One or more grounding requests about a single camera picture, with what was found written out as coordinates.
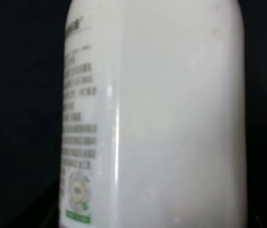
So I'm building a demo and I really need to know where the white milk bottle green label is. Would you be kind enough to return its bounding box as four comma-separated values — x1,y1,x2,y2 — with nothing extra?
58,0,248,228

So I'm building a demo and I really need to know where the black tablecloth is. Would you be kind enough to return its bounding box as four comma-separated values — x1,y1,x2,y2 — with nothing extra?
0,0,70,228

